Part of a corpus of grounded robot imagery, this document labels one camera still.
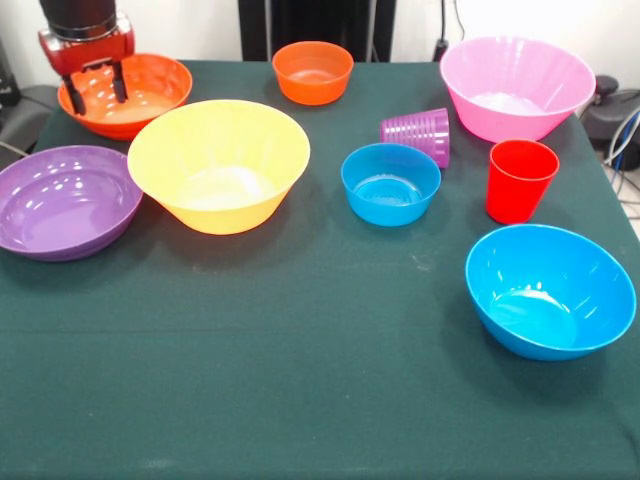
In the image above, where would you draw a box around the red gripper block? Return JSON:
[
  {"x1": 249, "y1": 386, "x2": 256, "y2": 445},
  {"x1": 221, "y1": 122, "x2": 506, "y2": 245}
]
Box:
[{"x1": 38, "y1": 17, "x2": 136, "y2": 116}]

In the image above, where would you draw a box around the wide red-orange bowl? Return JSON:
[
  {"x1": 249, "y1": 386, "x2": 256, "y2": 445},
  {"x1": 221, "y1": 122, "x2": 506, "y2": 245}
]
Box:
[{"x1": 57, "y1": 52, "x2": 194, "y2": 142}]

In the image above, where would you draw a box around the wide purple bowl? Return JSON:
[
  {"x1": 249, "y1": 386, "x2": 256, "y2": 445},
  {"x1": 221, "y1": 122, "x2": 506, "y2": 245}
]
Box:
[{"x1": 0, "y1": 144, "x2": 145, "y2": 263}]

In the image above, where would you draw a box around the large orange bowl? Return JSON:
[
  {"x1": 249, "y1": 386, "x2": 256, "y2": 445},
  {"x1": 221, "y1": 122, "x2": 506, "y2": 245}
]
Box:
[{"x1": 126, "y1": 99, "x2": 312, "y2": 236}]

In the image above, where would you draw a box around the small red-orange bowl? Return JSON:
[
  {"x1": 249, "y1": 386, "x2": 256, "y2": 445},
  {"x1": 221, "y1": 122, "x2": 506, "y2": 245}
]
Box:
[{"x1": 271, "y1": 41, "x2": 355, "y2": 107}]

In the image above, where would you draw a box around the purple cup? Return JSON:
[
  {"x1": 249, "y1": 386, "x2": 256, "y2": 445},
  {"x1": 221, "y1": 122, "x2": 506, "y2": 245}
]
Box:
[{"x1": 378, "y1": 107, "x2": 451, "y2": 170}]

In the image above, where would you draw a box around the dark green table cloth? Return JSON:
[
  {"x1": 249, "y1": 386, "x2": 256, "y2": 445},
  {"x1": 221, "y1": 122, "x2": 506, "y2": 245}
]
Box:
[{"x1": 0, "y1": 58, "x2": 640, "y2": 480}]

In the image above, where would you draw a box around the small blue bowl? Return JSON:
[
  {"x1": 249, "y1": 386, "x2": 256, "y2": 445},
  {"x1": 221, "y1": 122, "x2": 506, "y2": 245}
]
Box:
[{"x1": 340, "y1": 142, "x2": 443, "y2": 228}]

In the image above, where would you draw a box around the large pink bowl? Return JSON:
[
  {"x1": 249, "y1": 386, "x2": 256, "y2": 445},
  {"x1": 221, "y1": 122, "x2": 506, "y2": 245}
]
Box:
[{"x1": 439, "y1": 35, "x2": 598, "y2": 144}]

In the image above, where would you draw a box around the red cup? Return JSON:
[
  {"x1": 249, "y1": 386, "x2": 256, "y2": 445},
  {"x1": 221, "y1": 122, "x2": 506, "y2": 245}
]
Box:
[{"x1": 485, "y1": 138, "x2": 561, "y2": 225}]

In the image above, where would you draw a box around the large blue bowl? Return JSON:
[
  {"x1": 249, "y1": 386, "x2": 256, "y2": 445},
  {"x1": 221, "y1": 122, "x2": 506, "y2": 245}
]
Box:
[{"x1": 464, "y1": 223, "x2": 638, "y2": 362}]

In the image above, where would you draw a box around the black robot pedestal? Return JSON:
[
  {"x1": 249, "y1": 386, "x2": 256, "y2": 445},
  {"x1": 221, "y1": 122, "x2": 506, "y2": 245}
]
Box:
[{"x1": 238, "y1": 0, "x2": 397, "y2": 63}]

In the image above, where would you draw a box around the black plug with cable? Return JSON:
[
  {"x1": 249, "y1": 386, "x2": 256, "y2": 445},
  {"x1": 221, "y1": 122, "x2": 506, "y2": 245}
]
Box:
[{"x1": 432, "y1": 0, "x2": 466, "y2": 62}]

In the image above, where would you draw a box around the cable bundle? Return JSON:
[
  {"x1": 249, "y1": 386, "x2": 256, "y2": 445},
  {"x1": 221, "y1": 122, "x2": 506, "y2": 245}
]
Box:
[{"x1": 602, "y1": 107, "x2": 640, "y2": 221}]

